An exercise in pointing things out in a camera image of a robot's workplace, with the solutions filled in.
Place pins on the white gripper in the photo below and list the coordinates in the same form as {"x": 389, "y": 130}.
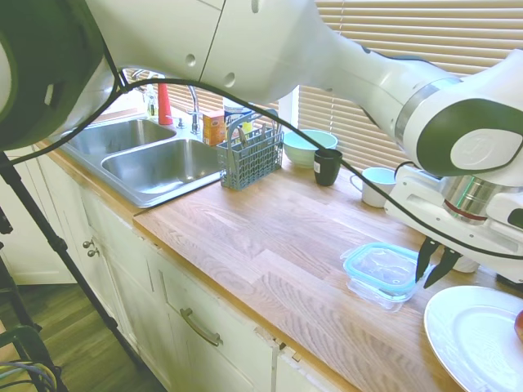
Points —
{"x": 421, "y": 212}

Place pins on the clear lid with teal seal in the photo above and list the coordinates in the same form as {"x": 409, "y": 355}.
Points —
{"x": 380, "y": 265}

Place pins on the clear glass food container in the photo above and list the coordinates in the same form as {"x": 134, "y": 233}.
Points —
{"x": 380, "y": 299}

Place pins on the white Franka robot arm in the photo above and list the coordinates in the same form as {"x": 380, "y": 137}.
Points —
{"x": 265, "y": 49}

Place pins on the plain white mug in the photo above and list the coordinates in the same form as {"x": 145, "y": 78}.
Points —
{"x": 466, "y": 266}

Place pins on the large white plate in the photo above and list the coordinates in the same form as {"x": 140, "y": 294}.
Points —
{"x": 474, "y": 339}

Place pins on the white mug with teal inside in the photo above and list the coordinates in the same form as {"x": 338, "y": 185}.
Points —
{"x": 376, "y": 190}

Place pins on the red apple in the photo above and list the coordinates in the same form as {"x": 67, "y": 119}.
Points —
{"x": 519, "y": 326}

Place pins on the black cup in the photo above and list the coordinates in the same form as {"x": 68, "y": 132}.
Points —
{"x": 327, "y": 169}

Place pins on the teal bowl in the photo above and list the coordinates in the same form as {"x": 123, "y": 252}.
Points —
{"x": 302, "y": 149}

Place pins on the grey plastic cutlery basket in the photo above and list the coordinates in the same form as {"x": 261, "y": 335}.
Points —
{"x": 249, "y": 163}

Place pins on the metal utensil in basket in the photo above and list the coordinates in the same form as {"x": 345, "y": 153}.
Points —
{"x": 243, "y": 138}

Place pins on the wide beige window blind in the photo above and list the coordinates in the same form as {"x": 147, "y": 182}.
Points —
{"x": 449, "y": 32}

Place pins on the white wipes canister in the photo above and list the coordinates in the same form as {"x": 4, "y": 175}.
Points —
{"x": 235, "y": 116}

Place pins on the orange baking soda box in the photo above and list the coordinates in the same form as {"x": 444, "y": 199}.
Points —
{"x": 213, "y": 130}

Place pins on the chrome curved faucet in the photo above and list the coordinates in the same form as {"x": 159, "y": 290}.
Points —
{"x": 195, "y": 118}

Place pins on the chrome sink soap pump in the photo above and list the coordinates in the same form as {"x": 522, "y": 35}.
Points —
{"x": 180, "y": 122}

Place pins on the stainless steel double sink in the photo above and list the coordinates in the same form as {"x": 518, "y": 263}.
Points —
{"x": 155, "y": 171}

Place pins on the red cone spray bottle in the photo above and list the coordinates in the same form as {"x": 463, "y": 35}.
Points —
{"x": 164, "y": 106}

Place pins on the white kitchen cabinet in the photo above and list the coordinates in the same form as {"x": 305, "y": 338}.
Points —
{"x": 122, "y": 286}

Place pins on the clear soap bottle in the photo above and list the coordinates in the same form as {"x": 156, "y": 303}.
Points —
{"x": 151, "y": 105}

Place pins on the round metal cabinet knob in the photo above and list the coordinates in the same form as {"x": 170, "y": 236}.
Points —
{"x": 88, "y": 244}
{"x": 93, "y": 252}

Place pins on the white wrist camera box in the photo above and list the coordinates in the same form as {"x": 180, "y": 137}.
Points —
{"x": 510, "y": 208}

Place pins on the black camera tripod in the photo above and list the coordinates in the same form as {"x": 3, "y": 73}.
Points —
{"x": 57, "y": 245}

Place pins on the green metal frame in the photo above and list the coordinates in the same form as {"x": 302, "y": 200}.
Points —
{"x": 28, "y": 347}

